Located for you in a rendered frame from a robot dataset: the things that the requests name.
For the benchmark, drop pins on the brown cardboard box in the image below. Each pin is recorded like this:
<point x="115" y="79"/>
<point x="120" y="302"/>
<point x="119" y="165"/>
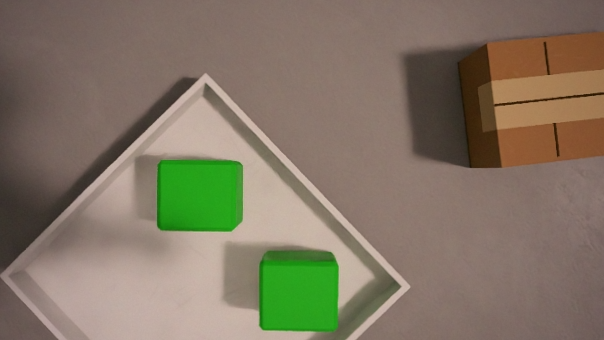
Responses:
<point x="534" y="101"/>

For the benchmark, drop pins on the green block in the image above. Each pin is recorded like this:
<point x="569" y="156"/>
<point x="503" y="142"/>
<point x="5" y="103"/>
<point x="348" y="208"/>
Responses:
<point x="298" y="291"/>
<point x="199" y="195"/>

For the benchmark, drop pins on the off-white shallow tray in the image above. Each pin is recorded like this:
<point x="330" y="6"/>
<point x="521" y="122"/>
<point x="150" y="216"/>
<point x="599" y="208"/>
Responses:
<point x="104" y="271"/>

